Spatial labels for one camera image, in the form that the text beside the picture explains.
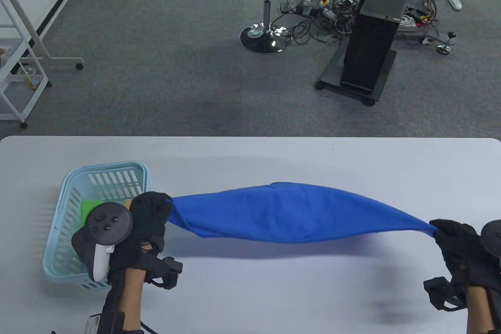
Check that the small stand with black knob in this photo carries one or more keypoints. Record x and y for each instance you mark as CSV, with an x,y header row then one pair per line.
x,y
442,49

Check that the light blue plastic basket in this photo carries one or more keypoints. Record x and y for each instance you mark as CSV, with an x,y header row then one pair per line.
x,y
56,271

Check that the black computer tower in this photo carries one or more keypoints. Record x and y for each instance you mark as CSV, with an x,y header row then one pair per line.
x,y
370,48

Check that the person's left forearm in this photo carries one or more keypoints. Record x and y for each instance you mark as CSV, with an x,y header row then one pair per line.
x,y
127,298

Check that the grey power strip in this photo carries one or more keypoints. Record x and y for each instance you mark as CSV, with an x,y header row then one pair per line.
x,y
291,7

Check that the person's right hand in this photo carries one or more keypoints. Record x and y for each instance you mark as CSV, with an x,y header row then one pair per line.
x,y
458,240

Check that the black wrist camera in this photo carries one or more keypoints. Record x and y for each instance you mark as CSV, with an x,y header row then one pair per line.
x,y
440,293
170,271

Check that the black and white controller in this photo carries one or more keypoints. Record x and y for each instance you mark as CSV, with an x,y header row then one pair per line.
x,y
109,222
493,240

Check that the person's left hand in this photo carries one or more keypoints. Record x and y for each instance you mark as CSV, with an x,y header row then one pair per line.
x,y
152,212

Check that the black wheeled cart base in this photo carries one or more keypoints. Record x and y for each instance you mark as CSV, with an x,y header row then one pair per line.
x,y
328,75

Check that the person's right forearm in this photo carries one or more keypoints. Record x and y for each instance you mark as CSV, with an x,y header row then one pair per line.
x,y
479,310

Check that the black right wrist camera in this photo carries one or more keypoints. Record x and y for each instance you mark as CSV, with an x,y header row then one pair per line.
x,y
440,293

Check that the green towel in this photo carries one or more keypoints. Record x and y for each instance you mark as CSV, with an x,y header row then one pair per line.
x,y
89,210

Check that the black forearm device with label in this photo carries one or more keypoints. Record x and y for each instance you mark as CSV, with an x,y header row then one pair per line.
x,y
103,324

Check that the black and white right controller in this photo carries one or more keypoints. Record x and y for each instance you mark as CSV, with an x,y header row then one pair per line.
x,y
493,240

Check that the blue rectangular towel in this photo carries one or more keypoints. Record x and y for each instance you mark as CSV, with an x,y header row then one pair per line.
x,y
289,212

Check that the black and white left controller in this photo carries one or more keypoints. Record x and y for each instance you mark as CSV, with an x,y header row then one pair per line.
x,y
109,222

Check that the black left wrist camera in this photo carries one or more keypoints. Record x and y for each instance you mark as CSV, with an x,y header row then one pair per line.
x,y
170,271

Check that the white metal shelf rack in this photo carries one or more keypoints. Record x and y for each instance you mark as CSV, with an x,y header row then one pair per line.
x,y
37,101

